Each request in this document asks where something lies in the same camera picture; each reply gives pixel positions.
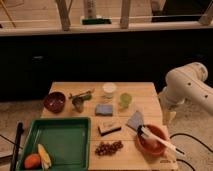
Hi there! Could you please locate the green plastic tray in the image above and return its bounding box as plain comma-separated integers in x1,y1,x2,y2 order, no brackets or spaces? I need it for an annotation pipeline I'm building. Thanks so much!
16,117,91,171

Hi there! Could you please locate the blue sponge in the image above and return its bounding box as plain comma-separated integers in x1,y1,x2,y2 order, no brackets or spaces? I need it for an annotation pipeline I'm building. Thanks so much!
95,104,113,116

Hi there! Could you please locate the grey metal cup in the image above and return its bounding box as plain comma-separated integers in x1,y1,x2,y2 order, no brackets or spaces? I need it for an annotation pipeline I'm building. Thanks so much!
72,97,84,113

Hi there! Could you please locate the white brush with black head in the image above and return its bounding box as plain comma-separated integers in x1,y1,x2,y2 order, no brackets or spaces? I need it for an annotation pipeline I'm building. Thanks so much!
137,125,185,156

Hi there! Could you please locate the grey cloth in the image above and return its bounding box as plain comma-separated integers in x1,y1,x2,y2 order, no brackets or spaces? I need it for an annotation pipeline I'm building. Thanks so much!
126,111,144,131

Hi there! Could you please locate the purple bowl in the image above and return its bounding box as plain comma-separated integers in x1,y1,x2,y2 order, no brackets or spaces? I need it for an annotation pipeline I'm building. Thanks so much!
43,92,66,113

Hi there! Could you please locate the yellow corn cob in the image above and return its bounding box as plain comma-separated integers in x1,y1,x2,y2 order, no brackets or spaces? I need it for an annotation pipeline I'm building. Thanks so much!
38,144,52,170

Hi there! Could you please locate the black cable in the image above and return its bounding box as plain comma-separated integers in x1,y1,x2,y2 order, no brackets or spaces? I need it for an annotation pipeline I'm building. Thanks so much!
169,132,213,171

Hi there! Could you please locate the orange fruit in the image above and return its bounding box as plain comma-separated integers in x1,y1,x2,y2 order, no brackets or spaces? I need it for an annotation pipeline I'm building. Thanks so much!
24,153,41,169

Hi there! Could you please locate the orange bowl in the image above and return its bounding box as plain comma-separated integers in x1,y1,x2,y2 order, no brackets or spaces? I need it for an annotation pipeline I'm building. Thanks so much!
135,124,166,157

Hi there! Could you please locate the black pole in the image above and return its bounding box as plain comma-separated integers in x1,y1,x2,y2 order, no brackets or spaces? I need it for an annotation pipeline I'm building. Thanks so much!
9,122,24,171

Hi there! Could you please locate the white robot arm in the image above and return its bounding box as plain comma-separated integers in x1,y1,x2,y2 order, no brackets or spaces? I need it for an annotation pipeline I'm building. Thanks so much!
158,62,213,125

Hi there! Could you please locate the bunch of red grapes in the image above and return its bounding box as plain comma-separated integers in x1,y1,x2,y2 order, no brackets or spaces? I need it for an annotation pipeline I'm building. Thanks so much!
95,141,123,156

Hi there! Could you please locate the green base white post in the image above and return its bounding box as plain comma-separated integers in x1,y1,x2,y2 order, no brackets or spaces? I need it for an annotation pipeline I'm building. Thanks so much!
81,0,111,25

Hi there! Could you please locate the green cup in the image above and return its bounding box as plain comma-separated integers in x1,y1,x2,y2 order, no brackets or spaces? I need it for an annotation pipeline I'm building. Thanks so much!
119,93,132,108

